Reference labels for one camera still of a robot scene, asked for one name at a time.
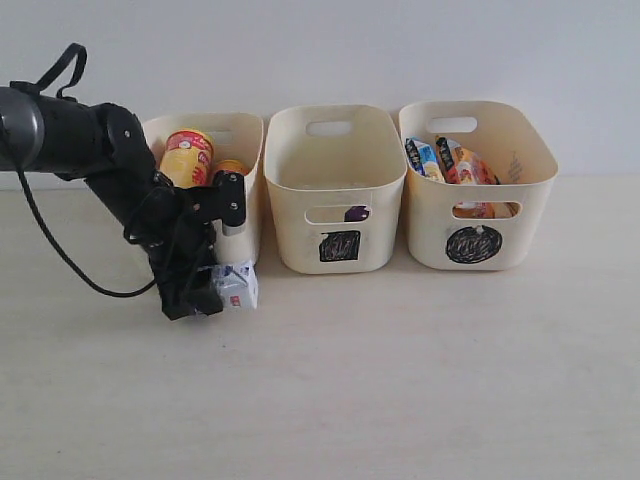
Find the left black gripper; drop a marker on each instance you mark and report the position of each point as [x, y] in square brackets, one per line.
[172, 225]

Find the blue white milk carton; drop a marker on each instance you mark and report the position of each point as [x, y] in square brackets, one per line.
[236, 284]

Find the yellow chips can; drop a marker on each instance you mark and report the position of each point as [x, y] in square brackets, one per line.
[188, 158]

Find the pink chips can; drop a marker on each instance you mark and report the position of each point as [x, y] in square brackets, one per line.
[228, 169]

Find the purple small box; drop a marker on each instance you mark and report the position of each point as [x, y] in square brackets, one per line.
[357, 213]

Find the blue snack bag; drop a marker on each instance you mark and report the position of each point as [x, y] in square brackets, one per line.
[423, 159]

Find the orange snack bag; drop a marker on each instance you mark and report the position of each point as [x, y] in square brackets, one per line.
[462, 166]

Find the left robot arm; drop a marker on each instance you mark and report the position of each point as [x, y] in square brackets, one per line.
[105, 146]

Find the left cream plastic bin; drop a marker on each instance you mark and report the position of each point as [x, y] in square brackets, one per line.
[236, 136]

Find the cream plastic bin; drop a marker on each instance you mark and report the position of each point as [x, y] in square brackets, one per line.
[236, 136]
[318, 162]
[477, 227]

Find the middle cream plastic bin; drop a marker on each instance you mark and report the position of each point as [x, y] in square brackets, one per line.
[318, 162]

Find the right cream plastic bin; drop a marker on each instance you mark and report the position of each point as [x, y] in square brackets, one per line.
[477, 227]

